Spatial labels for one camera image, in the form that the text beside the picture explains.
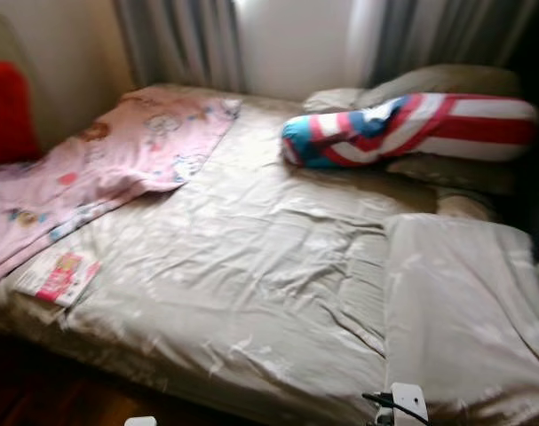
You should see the pink cartoon bear blanket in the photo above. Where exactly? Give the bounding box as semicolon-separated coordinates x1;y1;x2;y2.
0;84;242;292

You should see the pink white paperback book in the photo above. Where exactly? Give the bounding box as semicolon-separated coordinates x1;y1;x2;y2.
13;250;101;309

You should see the small beige rolled pillow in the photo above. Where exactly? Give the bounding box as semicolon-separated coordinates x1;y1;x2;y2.
436;189;499;223

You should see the folded beige floral duvet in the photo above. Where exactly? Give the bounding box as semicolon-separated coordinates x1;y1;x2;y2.
382;213;539;426

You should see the red white blue bolster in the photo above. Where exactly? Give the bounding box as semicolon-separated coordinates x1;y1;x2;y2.
281;91;539;170

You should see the olive beige pillow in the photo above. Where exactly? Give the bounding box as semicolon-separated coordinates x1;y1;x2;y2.
358;64;523;196

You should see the grey curtain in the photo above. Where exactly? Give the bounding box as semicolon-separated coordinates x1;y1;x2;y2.
114;0;245;94
371;0;529;88

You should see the pale floral pillow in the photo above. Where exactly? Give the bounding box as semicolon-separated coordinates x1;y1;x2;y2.
302;86;369;114

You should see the bed with beige floral sheet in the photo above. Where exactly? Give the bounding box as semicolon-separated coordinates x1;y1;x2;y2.
0;84;539;426

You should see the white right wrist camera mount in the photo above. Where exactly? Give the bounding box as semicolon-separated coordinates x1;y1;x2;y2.
389;382;430;426

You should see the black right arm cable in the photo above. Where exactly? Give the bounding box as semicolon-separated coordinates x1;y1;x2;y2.
361;392;430;425

